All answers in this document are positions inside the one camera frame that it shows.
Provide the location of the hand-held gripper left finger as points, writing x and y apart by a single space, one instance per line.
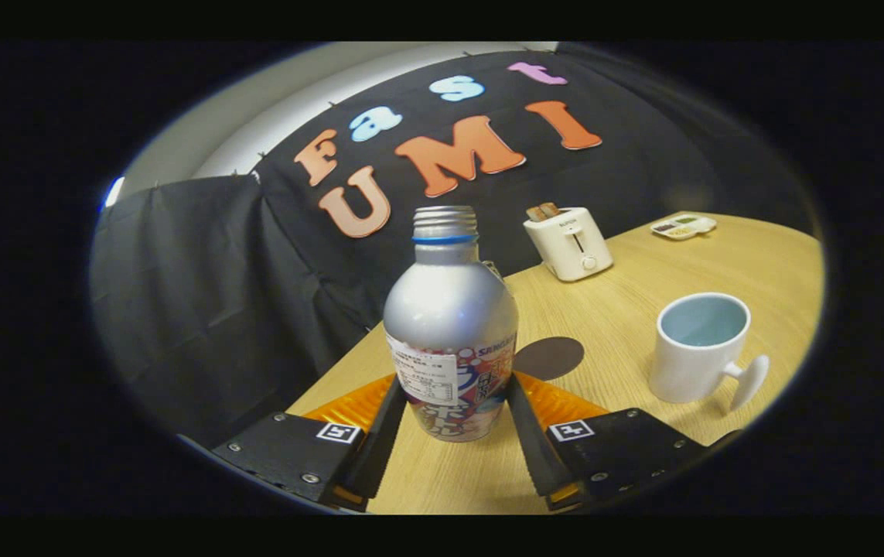
380 449

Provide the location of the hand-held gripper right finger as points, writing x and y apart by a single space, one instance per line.
534 449

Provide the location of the brown round coaster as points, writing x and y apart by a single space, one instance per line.
554 357

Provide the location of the silver bottle with printed label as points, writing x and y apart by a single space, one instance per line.
449 309

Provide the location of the white cup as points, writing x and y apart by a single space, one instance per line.
689 371

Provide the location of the white toaster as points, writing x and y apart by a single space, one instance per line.
565 251

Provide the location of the wooden table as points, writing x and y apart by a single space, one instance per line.
643 267

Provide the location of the black backdrop cloth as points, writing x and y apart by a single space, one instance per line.
217 294

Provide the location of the brown toast slice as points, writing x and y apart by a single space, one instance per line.
534 214
551 209

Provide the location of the white compartment tray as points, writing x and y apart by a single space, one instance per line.
683 227

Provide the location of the ceiling strip light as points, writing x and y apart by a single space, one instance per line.
114 193

